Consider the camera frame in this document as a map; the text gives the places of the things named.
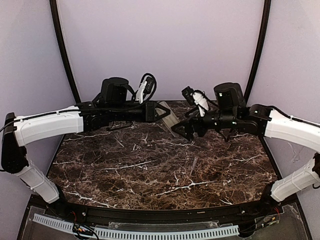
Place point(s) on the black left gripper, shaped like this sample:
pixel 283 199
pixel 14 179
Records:
pixel 150 111

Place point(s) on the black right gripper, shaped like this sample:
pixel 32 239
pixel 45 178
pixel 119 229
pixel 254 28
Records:
pixel 194 125

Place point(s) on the white remote control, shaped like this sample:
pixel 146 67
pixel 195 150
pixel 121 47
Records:
pixel 170 120

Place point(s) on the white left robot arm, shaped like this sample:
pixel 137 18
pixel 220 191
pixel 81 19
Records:
pixel 116 102

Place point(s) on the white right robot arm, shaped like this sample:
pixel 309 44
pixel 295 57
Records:
pixel 258 120

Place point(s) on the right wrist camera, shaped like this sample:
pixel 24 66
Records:
pixel 196 98

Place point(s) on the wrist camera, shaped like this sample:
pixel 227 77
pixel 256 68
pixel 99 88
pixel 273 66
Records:
pixel 196 98
pixel 147 88

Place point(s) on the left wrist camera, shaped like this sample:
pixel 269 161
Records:
pixel 147 88

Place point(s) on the black front rail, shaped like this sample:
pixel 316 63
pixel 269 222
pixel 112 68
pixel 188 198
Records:
pixel 239 213

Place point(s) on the right white cable duct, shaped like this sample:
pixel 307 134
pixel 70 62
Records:
pixel 206 234

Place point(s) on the white cable duct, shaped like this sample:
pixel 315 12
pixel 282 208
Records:
pixel 54 223
pixel 206 234

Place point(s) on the right black frame post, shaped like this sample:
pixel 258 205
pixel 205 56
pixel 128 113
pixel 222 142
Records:
pixel 258 49

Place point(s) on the black frame post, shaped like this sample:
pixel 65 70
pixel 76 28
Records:
pixel 63 51
pixel 258 49

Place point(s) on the left white cable duct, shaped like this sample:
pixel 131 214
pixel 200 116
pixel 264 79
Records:
pixel 54 223

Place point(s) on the left black frame post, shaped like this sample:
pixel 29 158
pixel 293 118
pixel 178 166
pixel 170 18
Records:
pixel 63 51

